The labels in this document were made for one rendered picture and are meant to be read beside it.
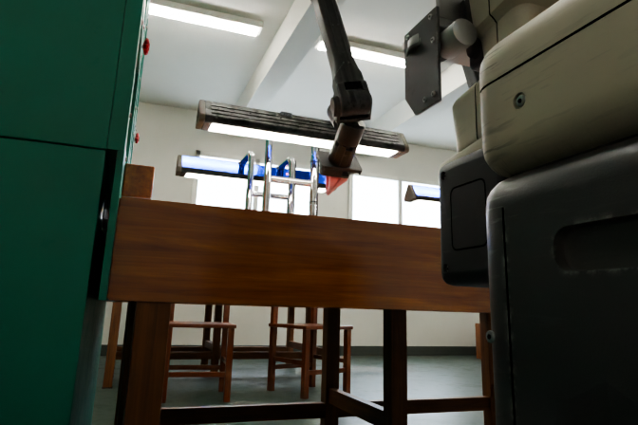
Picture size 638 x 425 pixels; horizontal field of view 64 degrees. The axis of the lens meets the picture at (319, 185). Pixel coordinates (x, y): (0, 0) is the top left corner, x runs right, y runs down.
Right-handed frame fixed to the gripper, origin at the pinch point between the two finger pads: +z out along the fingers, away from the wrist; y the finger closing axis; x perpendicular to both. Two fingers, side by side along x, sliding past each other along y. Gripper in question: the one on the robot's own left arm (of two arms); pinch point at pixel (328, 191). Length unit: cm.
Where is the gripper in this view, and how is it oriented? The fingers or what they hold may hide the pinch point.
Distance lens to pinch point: 124.9
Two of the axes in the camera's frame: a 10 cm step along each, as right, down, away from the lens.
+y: -9.3, -1.0, -3.4
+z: -2.8, 7.9, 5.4
